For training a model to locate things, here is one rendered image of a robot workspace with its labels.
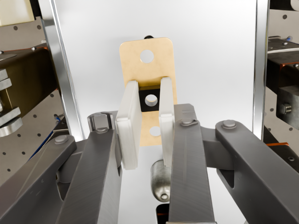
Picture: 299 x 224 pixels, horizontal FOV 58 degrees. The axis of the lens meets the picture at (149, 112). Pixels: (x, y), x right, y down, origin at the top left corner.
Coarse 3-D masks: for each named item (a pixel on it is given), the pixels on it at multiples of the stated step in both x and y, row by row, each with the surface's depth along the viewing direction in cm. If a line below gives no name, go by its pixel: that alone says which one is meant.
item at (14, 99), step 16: (32, 48) 33; (0, 64) 25; (16, 64) 27; (32, 64) 29; (48, 64) 34; (16, 80) 26; (32, 80) 29; (48, 80) 33; (0, 96) 24; (16, 96) 26; (32, 96) 29
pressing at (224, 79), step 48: (48, 0) 26; (96, 0) 26; (144, 0) 26; (192, 0) 26; (240, 0) 25; (48, 48) 28; (96, 48) 28; (192, 48) 27; (240, 48) 27; (96, 96) 30; (192, 96) 29; (240, 96) 29; (144, 192) 34
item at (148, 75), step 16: (128, 48) 19; (144, 48) 19; (160, 48) 19; (128, 64) 19; (144, 64) 19; (160, 64) 19; (128, 80) 20; (144, 80) 20; (160, 80) 20; (144, 96) 19; (176, 96) 20; (144, 112) 21; (144, 128) 21; (144, 144) 22; (160, 144) 22
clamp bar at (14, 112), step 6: (6, 78) 24; (0, 84) 23; (6, 84) 24; (0, 90) 23; (12, 108) 25; (18, 108) 25; (0, 114) 24; (6, 114) 24; (12, 114) 24; (18, 114) 25; (0, 120) 23; (6, 120) 24; (0, 126) 23
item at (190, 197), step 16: (176, 128) 12; (192, 128) 12; (176, 144) 11; (192, 144) 11; (176, 160) 10; (192, 160) 10; (176, 176) 9; (192, 176) 9; (176, 192) 8; (192, 192) 8; (208, 192) 8; (176, 208) 7; (192, 208) 7; (208, 208) 7
